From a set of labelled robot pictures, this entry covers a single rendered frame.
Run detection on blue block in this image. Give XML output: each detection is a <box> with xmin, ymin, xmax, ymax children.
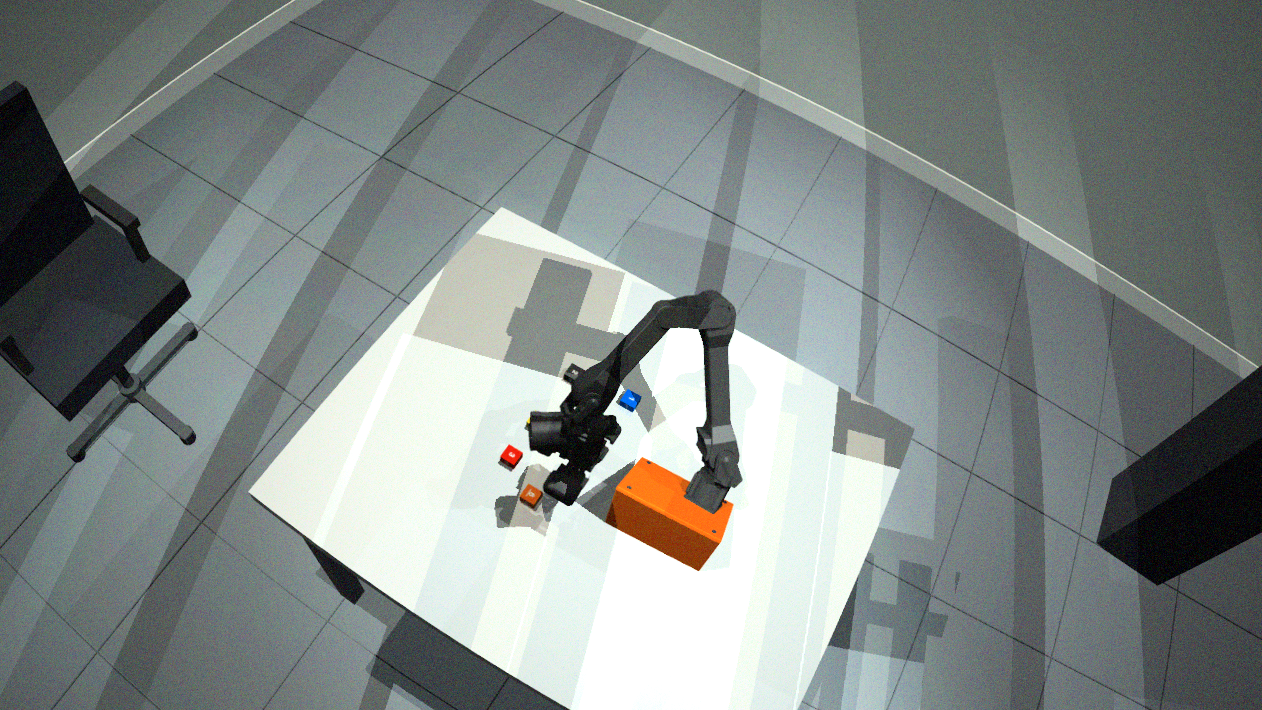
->
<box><xmin>618</xmin><ymin>390</ymin><xmax>641</xmax><ymax>412</ymax></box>

